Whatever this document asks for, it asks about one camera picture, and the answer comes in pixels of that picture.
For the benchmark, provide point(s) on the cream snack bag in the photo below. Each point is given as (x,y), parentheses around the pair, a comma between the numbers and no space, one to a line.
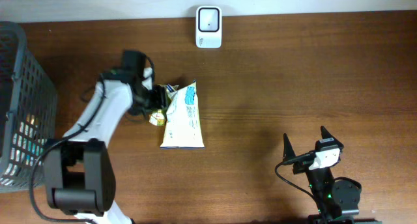
(183,127)

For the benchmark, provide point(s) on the green snack stick packet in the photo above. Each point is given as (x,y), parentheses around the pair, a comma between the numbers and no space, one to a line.
(159,117)

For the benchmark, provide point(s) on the dark grey plastic basket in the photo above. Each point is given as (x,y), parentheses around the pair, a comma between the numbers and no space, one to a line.
(28,109)

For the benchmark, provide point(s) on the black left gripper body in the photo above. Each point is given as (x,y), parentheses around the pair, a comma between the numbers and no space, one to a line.
(148,104)

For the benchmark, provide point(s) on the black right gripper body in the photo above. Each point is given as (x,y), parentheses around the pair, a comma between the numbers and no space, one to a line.
(301,164)

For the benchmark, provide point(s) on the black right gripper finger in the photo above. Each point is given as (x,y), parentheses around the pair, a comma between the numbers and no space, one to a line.
(327,135)
(288,152)

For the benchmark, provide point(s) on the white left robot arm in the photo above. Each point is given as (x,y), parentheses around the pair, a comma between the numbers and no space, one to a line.
(78,174)

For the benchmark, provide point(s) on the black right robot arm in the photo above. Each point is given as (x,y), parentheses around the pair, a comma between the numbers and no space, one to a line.
(336,199)

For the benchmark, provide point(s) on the white barcode scanner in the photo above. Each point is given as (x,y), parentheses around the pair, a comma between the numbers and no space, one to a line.
(208,27)

